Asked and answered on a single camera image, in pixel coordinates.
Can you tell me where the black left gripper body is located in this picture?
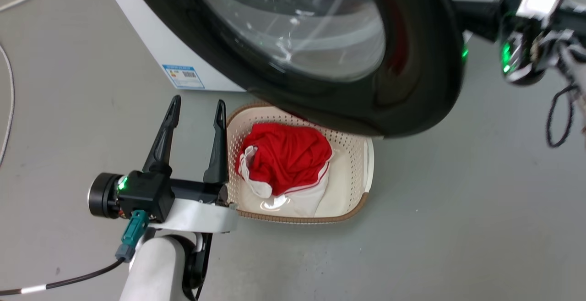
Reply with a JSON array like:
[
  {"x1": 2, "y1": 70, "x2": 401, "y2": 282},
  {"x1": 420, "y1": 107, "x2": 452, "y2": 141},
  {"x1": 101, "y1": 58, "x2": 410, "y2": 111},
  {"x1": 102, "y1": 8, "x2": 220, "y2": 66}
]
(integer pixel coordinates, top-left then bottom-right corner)
[{"x1": 88, "y1": 170, "x2": 239, "y2": 234}]

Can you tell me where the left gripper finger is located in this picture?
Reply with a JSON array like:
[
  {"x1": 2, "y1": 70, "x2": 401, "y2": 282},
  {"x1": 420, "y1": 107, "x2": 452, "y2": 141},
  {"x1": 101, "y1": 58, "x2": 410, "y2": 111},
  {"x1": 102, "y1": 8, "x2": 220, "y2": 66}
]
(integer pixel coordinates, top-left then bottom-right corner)
[
  {"x1": 203, "y1": 99, "x2": 229, "y2": 184},
  {"x1": 142, "y1": 94, "x2": 182, "y2": 176}
]

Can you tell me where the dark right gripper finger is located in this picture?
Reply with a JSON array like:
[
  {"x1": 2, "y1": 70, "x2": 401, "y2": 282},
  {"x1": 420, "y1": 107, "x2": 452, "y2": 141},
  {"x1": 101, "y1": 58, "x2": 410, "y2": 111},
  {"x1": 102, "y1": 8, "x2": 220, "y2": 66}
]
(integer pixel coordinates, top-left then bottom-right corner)
[{"x1": 450, "y1": 0, "x2": 502, "y2": 42}]

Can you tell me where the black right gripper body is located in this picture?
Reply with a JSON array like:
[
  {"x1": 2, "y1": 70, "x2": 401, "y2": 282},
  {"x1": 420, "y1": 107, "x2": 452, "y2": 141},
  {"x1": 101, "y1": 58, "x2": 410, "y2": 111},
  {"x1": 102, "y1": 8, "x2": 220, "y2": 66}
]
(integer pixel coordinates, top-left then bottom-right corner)
[{"x1": 497, "y1": 0, "x2": 586, "y2": 86}]

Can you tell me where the black round washing machine door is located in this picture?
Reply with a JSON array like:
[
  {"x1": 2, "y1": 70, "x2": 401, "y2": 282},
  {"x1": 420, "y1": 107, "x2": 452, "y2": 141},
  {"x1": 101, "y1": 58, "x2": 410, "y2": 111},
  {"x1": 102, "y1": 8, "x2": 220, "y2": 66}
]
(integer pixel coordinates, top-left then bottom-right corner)
[{"x1": 120, "y1": 0, "x2": 470, "y2": 138}]

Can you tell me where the white washing machine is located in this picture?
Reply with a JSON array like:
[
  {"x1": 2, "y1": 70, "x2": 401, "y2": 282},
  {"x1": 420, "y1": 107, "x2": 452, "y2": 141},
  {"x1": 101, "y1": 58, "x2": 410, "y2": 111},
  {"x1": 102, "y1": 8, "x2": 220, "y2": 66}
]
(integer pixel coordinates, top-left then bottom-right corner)
[{"x1": 97, "y1": 0, "x2": 514, "y2": 93}]

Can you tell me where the blue energy label sticker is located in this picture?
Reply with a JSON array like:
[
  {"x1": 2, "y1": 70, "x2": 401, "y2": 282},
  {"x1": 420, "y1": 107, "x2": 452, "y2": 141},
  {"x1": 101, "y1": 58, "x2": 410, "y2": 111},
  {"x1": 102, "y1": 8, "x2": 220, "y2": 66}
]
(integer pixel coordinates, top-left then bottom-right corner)
[{"x1": 162, "y1": 65, "x2": 206, "y2": 90}]

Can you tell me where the red and white garment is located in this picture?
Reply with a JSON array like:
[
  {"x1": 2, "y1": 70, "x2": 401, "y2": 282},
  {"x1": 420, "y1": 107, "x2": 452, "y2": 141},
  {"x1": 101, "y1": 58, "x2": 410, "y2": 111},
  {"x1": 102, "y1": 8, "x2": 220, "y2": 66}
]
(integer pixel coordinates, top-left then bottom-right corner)
[{"x1": 235, "y1": 123, "x2": 334, "y2": 217}]

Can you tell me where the beige perforated laundry basket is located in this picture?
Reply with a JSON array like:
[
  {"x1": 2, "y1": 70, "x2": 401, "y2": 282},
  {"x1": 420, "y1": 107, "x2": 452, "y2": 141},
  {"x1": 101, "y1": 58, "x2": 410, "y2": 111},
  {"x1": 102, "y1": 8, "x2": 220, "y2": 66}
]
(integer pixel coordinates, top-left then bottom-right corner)
[{"x1": 225, "y1": 100, "x2": 375, "y2": 224}]

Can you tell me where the black cable with teal connector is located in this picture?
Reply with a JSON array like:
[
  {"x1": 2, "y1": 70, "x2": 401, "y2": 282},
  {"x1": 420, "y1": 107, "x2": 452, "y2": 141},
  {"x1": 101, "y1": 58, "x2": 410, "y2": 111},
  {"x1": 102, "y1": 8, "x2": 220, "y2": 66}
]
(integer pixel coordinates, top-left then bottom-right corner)
[{"x1": 0, "y1": 209, "x2": 150, "y2": 296}]

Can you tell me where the thin black looped cable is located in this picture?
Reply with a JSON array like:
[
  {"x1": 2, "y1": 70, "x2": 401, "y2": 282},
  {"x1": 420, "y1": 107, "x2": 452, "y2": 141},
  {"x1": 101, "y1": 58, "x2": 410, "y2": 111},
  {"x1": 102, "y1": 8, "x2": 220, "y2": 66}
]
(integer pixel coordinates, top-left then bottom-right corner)
[{"x1": 546, "y1": 83, "x2": 579, "y2": 148}]

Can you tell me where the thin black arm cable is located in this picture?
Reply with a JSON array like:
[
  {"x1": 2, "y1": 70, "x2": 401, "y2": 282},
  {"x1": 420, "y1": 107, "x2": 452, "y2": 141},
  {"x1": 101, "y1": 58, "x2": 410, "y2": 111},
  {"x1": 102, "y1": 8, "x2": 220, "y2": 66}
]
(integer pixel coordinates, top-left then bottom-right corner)
[{"x1": 182, "y1": 232, "x2": 214, "y2": 301}]

